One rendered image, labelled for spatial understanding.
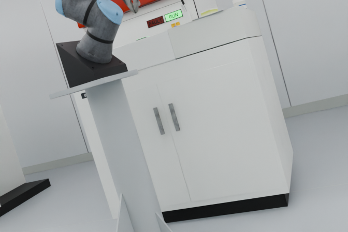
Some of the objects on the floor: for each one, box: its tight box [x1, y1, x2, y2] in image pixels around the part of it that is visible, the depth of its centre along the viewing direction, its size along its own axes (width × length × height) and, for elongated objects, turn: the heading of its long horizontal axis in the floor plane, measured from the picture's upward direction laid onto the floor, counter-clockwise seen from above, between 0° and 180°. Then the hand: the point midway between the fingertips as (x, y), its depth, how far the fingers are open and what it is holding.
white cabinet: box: [73, 36, 294, 223], centre depth 220 cm, size 64×96×82 cm, turn 143°
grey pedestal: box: [49, 69, 173, 232], centre depth 158 cm, size 51×44×82 cm
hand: (134, 10), depth 190 cm, fingers closed
